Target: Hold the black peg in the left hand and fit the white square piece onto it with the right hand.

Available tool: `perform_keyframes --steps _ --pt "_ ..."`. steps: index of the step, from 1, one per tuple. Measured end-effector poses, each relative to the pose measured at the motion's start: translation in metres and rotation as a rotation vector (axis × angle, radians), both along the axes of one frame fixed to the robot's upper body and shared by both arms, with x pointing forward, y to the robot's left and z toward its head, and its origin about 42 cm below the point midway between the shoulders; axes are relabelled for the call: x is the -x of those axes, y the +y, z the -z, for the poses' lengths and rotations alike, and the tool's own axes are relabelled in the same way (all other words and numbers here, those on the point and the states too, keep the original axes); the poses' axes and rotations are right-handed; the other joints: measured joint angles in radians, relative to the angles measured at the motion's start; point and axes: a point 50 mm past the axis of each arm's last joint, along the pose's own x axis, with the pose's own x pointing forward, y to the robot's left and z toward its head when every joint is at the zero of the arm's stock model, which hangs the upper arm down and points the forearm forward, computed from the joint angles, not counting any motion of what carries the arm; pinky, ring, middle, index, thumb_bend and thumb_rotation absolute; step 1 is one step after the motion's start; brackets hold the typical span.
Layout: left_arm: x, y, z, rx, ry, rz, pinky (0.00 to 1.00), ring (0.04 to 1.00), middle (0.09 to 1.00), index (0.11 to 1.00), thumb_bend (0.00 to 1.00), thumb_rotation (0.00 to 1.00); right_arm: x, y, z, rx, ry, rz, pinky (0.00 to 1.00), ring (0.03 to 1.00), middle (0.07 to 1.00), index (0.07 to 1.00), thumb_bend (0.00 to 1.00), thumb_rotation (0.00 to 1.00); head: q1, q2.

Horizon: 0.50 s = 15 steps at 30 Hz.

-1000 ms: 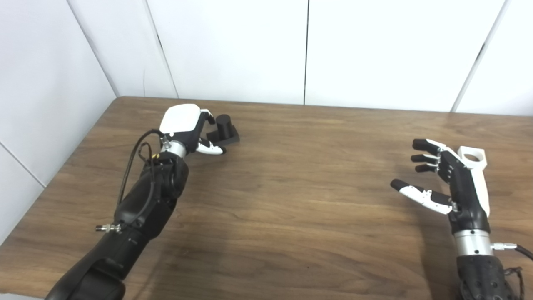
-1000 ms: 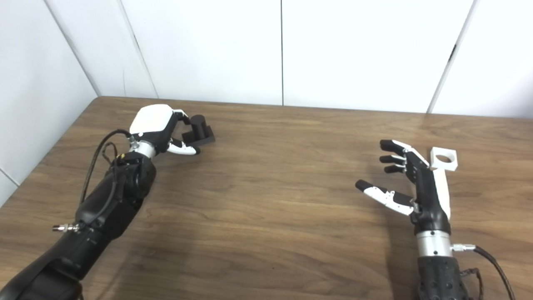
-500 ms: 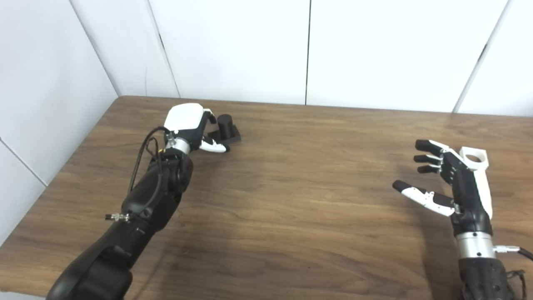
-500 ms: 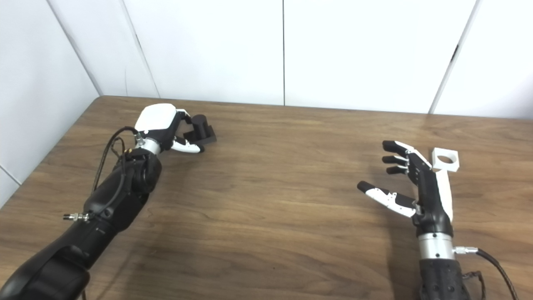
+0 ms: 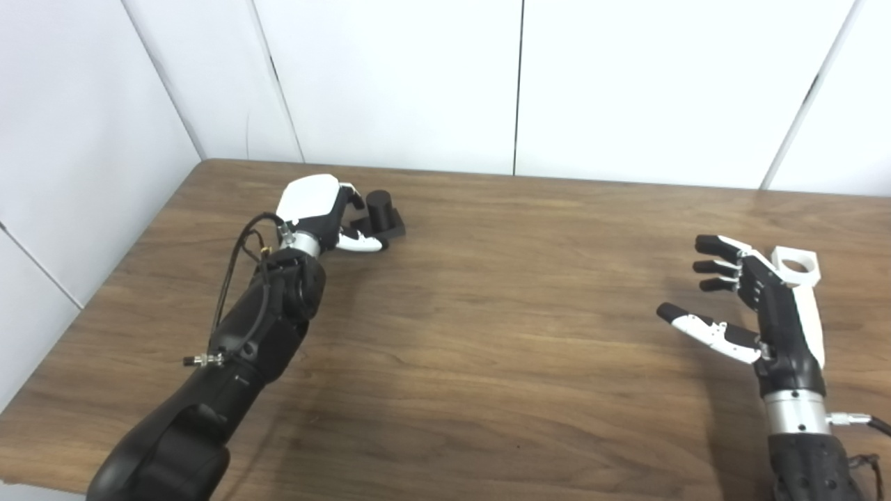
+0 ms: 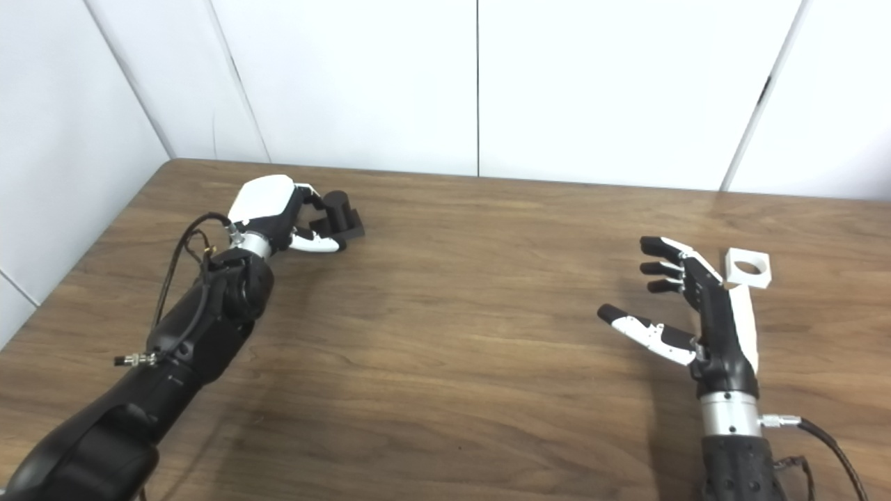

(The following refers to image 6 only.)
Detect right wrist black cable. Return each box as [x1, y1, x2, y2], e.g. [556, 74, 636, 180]
[759, 413, 871, 501]

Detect right arm thin wires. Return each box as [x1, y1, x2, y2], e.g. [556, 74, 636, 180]
[776, 456, 817, 501]

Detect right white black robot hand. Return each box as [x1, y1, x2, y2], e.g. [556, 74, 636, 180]
[597, 236, 760, 399]

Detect white square piece with hole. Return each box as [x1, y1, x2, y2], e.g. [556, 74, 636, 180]
[725, 247, 773, 289]

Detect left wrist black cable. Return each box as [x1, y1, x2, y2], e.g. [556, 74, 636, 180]
[115, 212, 234, 366]

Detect arm thin wires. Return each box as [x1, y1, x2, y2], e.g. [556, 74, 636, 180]
[178, 226, 218, 279]
[776, 456, 817, 501]

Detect black peg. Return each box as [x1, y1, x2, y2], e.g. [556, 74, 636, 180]
[310, 191, 366, 242]

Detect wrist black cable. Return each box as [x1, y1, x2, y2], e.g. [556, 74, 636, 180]
[115, 212, 234, 366]
[759, 413, 871, 501]

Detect left arm thin wires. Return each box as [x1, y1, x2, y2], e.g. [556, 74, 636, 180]
[178, 226, 218, 279]

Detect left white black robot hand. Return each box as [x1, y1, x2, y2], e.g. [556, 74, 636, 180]
[228, 175, 347, 255]

